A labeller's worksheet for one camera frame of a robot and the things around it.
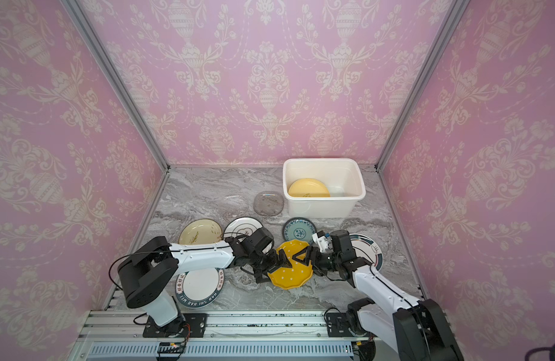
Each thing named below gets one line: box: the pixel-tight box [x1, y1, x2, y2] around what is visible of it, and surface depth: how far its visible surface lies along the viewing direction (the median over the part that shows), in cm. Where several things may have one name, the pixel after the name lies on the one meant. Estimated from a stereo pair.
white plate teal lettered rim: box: [175, 267, 225, 308], surface depth 81 cm
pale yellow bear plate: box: [288, 177, 331, 198], surface depth 111 cm
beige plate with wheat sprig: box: [178, 218, 224, 245], surface depth 97 cm
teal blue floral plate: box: [282, 216, 317, 246], surface depth 99 cm
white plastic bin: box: [282, 157, 367, 219], surface depth 103 cm
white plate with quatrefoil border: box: [222, 216, 264, 240], surface depth 99 cm
